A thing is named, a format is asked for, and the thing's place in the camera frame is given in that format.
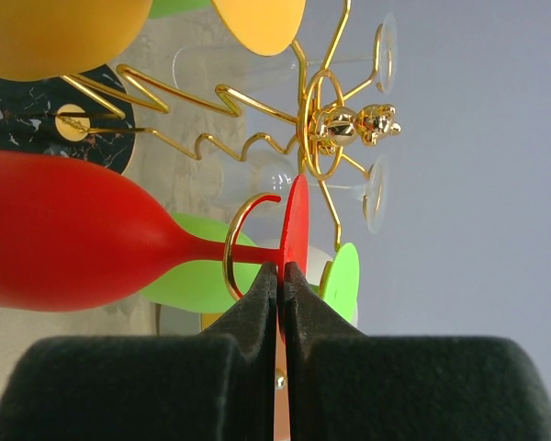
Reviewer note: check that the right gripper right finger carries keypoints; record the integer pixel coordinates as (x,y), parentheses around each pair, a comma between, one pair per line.
(345,385)

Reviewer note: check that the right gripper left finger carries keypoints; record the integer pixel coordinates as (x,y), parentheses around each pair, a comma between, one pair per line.
(217,385)

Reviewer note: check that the green plastic goblet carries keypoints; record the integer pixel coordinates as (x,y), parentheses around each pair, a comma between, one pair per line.
(166,8)
(199,286)

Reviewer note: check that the clear wine glass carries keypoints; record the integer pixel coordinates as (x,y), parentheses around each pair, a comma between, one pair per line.
(229,183)
(200,68)

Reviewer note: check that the red plastic goblet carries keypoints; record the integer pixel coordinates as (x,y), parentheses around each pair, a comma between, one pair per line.
(75,236)

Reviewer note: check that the orange plastic goblet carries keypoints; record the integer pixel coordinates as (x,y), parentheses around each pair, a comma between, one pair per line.
(44,39)

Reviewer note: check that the pastel mini drawer chest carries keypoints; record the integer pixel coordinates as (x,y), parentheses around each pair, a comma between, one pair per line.
(275,381)

